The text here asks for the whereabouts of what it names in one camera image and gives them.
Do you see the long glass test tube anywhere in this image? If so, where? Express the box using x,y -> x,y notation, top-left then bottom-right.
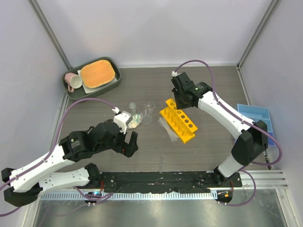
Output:
169,97 -> 176,106

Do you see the yellow test tube rack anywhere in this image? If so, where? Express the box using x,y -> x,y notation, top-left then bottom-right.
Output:
160,99 -> 198,144

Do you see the clear glass beaker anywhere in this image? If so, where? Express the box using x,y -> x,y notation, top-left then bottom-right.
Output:
144,101 -> 155,116

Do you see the blue compartment box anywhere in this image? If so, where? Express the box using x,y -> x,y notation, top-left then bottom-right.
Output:
236,104 -> 274,137

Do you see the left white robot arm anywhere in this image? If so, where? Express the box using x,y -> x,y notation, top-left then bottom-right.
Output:
1,120 -> 138,207

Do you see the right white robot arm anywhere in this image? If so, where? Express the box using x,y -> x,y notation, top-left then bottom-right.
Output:
171,72 -> 268,187

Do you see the crumpled plastic bag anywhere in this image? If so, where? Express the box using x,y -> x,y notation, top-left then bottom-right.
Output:
127,113 -> 143,129

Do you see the small glass flask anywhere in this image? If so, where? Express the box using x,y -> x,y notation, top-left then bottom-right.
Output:
129,102 -> 137,115

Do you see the bundle of plastic pipettes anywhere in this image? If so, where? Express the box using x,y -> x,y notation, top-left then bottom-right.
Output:
158,117 -> 179,142

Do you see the white square plate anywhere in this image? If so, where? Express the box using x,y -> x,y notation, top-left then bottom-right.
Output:
78,70 -> 117,94

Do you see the dark grey tray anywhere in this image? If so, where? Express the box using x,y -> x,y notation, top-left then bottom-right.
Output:
62,57 -> 122,101

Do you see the pink and white mug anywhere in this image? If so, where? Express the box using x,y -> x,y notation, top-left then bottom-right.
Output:
64,72 -> 83,93

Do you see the orange woven mat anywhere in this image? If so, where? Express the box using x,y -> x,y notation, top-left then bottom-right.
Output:
80,60 -> 116,88

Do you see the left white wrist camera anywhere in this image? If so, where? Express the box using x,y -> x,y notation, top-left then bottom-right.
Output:
112,107 -> 133,134

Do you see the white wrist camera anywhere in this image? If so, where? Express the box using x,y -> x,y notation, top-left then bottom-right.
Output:
112,107 -> 133,134
171,71 -> 179,77

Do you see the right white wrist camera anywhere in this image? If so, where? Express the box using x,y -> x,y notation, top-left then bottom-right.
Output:
171,71 -> 179,77

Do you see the white slotted cable duct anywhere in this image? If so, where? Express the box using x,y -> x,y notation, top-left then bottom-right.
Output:
40,191 -> 217,201

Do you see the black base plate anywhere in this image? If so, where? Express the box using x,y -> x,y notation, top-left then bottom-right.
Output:
78,170 -> 243,194

